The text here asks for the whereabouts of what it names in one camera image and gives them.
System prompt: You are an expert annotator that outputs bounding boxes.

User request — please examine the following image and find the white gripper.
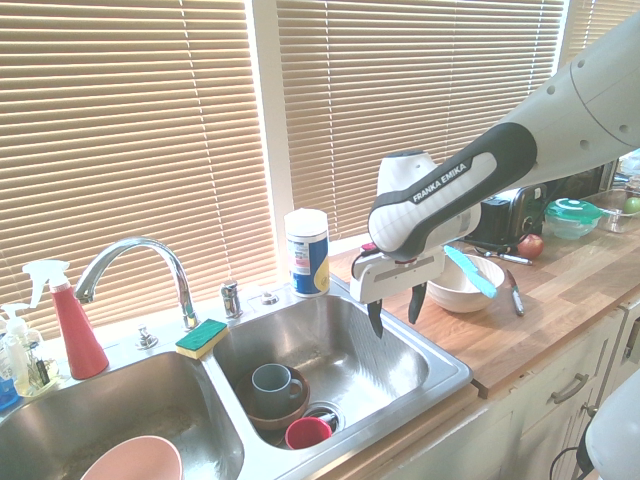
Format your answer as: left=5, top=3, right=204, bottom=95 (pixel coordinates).
left=349, top=243, right=447, bottom=341

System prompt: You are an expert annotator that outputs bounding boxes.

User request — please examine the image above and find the teal serrated knife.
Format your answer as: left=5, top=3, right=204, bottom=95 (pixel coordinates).
left=443, top=243, right=499, bottom=300

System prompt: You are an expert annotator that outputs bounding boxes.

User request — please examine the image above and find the stainless steel double sink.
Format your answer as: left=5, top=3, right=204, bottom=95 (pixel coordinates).
left=0, top=279, right=474, bottom=480

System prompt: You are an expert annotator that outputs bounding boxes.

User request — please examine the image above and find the metal sink drain strainer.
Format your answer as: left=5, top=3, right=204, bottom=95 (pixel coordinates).
left=301, top=401, right=347, bottom=434

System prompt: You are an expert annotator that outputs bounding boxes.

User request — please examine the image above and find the chrome sink knob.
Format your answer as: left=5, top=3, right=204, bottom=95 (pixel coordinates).
left=135, top=323, right=160, bottom=350

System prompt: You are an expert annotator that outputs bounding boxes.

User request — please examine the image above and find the white ceramic bowl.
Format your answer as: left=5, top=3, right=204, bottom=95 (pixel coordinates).
left=425, top=253, right=506, bottom=315

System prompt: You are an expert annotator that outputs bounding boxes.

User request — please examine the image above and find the white and blue wipes canister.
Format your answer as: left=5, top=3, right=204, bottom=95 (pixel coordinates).
left=283, top=207, right=332, bottom=300

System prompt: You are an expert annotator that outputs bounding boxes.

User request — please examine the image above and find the silver utensil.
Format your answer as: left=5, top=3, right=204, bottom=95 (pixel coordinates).
left=481, top=248, right=534, bottom=267

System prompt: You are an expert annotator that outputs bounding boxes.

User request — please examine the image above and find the brown wooden bowl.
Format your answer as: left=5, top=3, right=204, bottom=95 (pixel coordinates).
left=234, top=366, right=312, bottom=433

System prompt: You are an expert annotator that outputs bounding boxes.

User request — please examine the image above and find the gray mug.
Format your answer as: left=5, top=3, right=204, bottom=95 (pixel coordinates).
left=250, top=363, right=306, bottom=419

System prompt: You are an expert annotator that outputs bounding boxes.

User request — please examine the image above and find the red apple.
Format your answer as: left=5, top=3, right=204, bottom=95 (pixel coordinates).
left=516, top=233, right=546, bottom=260

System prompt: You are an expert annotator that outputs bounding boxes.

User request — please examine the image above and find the red mug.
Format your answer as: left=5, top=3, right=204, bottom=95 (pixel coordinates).
left=284, top=416, right=334, bottom=451

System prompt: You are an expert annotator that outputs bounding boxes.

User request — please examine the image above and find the black toaster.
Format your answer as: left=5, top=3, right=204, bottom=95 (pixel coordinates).
left=478, top=183, right=550, bottom=247

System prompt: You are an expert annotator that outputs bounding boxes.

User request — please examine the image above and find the cream kitchen cabinet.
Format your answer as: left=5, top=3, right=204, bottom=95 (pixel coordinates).
left=319, top=298, right=640, bottom=480

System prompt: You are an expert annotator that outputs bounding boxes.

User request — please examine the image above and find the green and yellow sponge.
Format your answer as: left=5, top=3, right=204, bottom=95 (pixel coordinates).
left=174, top=317, right=230, bottom=361

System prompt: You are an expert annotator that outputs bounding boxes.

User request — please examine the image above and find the green-lidded container stack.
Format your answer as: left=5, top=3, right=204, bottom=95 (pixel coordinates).
left=543, top=197, right=604, bottom=242

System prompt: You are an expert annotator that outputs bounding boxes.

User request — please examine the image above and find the medium beige window blind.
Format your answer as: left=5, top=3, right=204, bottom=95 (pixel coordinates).
left=274, top=0, right=567, bottom=242

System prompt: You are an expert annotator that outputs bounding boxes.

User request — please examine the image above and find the black microwave oven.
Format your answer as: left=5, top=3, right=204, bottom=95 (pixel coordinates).
left=544, top=158, right=622, bottom=202

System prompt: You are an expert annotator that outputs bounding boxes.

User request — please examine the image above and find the chrome gooseneck faucet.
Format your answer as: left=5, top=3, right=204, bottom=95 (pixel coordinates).
left=73, top=236, right=202, bottom=332

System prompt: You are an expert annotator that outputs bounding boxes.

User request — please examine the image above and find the clear plastic container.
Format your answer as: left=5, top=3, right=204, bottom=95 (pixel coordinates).
left=596, top=188, right=640, bottom=234

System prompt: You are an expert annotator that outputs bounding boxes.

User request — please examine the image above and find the white rounded object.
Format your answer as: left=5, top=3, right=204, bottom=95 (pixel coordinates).
left=583, top=383, right=640, bottom=480

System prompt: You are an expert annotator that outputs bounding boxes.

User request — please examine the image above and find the pink bowl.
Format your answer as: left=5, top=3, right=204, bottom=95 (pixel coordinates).
left=79, top=435, right=184, bottom=480

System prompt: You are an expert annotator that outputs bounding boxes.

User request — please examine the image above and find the red spray bottle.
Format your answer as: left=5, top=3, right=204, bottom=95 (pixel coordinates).
left=22, top=259, right=111, bottom=381

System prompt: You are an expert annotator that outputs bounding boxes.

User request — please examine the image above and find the wide beige window blind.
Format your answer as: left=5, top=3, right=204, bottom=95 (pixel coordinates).
left=0, top=0, right=279, bottom=342

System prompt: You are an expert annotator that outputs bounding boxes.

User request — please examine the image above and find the narrow beige window blind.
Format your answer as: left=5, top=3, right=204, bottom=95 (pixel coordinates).
left=561, top=0, right=640, bottom=67

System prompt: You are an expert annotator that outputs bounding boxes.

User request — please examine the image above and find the clear soap pump bottle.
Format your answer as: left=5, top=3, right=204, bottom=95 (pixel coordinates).
left=1, top=302, right=39, bottom=398

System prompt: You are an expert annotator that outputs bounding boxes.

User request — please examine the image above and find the blue liquid bottle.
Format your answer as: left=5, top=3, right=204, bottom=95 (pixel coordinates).
left=0, top=333, right=21, bottom=413

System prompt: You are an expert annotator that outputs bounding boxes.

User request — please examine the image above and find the small gray-handled knife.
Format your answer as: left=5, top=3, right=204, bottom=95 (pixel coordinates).
left=505, top=269, right=527, bottom=318

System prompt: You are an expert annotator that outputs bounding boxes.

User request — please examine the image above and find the chrome faucet handle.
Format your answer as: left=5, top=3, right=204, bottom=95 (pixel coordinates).
left=220, top=280, right=245, bottom=320

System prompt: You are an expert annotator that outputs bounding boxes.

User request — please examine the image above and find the metal drawer handle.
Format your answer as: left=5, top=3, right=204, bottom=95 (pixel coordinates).
left=550, top=373, right=591, bottom=405

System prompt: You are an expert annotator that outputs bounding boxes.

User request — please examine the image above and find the black cable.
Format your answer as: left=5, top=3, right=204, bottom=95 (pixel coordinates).
left=549, top=443, right=594, bottom=480

